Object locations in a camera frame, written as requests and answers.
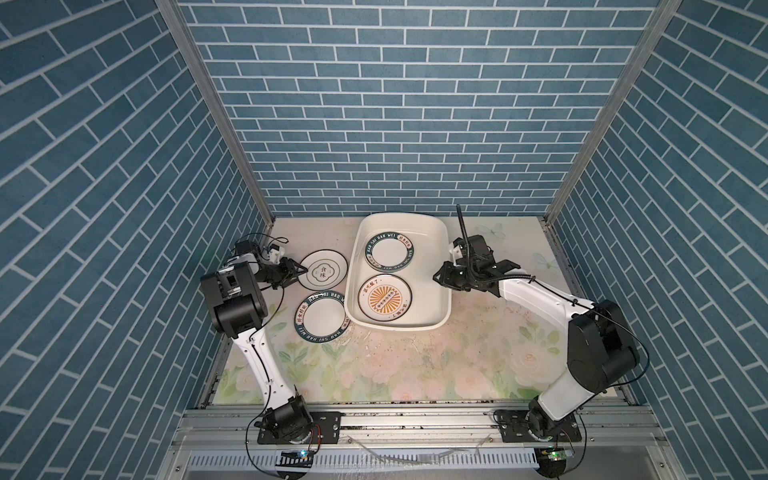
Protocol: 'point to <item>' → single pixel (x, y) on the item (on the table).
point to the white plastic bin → (430, 233)
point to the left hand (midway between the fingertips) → (301, 270)
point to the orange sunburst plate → (385, 297)
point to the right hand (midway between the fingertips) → (432, 273)
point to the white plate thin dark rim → (326, 268)
